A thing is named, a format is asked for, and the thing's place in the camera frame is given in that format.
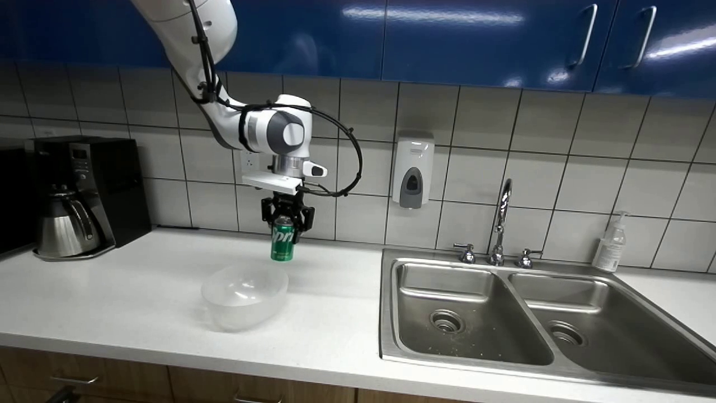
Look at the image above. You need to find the stainless steel double sink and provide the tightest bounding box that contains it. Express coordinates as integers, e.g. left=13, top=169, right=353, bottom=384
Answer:
left=378, top=250, right=716, bottom=396

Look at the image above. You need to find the chrome faucet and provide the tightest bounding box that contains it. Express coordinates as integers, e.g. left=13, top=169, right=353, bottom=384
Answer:
left=457, top=181, right=542, bottom=269

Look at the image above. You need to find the wooden drawer with handle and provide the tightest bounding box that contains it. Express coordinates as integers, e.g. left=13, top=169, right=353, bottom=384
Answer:
left=0, top=347, right=172, bottom=403

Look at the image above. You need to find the stainless steel carafe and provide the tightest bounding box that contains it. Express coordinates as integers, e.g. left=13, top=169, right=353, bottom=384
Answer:
left=36, top=190, right=100, bottom=260

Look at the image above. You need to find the blue upper cabinet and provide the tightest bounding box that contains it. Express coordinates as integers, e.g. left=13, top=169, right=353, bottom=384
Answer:
left=0, top=0, right=716, bottom=100

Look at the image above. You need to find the white wall soap dispenser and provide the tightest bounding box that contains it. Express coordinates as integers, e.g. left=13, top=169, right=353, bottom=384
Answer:
left=392, top=134, right=435, bottom=209

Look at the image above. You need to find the clear soap bottle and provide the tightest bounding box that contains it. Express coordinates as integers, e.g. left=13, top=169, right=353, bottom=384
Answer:
left=594, top=216, right=626, bottom=270

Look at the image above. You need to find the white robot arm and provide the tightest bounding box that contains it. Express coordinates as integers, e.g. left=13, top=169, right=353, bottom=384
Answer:
left=130, top=0, right=326, bottom=242

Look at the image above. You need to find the translucent plastic bowl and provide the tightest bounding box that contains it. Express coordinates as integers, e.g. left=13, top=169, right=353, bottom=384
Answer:
left=201, top=265, right=288, bottom=331

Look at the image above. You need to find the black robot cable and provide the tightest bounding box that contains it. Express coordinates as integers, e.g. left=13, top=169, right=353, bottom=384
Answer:
left=186, top=0, right=368, bottom=199

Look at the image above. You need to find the black coffee maker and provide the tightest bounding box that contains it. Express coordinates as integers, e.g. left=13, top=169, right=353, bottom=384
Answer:
left=32, top=137, right=152, bottom=260

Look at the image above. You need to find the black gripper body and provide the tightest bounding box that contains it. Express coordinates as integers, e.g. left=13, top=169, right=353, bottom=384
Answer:
left=261, top=192, right=314, bottom=221

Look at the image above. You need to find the green soda can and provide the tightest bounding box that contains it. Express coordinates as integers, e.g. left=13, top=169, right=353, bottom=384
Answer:
left=270, top=217, right=296, bottom=263

